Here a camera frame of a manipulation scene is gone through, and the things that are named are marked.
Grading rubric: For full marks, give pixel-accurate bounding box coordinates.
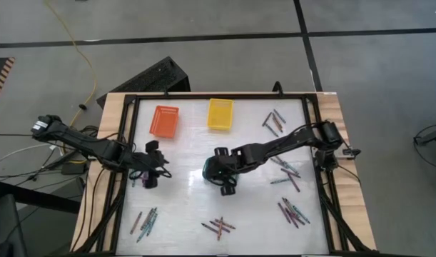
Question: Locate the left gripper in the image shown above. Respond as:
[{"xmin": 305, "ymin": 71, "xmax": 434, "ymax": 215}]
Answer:
[{"xmin": 132, "ymin": 140, "xmax": 169, "ymax": 190}]

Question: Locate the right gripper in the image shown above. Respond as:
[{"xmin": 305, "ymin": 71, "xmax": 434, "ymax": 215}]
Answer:
[{"xmin": 207, "ymin": 146, "xmax": 248, "ymax": 196}]

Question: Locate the teal plastic bin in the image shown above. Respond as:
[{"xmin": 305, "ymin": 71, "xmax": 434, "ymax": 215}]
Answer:
[{"xmin": 201, "ymin": 156, "xmax": 242, "ymax": 184}]

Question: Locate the orange plastic basket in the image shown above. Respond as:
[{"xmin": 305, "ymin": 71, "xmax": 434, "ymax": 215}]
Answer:
[{"xmin": 148, "ymin": 104, "xmax": 181, "ymax": 140}]

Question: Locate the yellow plastic basket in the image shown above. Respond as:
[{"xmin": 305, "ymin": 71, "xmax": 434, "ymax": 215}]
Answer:
[{"xmin": 206, "ymin": 97, "xmax": 235, "ymax": 131}]

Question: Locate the black power adapter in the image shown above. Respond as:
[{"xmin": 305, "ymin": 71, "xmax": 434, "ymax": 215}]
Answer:
[{"xmin": 60, "ymin": 161, "xmax": 89, "ymax": 176}]

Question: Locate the black perforated metal case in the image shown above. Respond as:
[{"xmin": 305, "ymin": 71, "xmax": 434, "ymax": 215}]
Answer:
[{"xmin": 96, "ymin": 55, "xmax": 192, "ymax": 109}]

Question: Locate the black metal beam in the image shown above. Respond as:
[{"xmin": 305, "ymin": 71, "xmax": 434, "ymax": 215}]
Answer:
[{"xmin": 0, "ymin": 180, "xmax": 81, "ymax": 216}]

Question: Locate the yellow cable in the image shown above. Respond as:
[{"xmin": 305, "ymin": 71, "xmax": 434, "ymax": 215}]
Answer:
[{"xmin": 42, "ymin": 0, "xmax": 98, "ymax": 158}]

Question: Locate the white cable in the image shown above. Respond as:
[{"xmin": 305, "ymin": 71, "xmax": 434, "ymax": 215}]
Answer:
[{"xmin": 0, "ymin": 142, "xmax": 62, "ymax": 166}]

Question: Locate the small gray metal bracket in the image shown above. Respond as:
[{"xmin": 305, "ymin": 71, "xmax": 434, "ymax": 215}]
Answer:
[{"xmin": 342, "ymin": 146, "xmax": 363, "ymax": 160}]

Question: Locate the black cable loop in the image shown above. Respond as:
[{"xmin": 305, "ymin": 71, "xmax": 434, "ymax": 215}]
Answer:
[{"xmin": 412, "ymin": 123, "xmax": 436, "ymax": 170}]

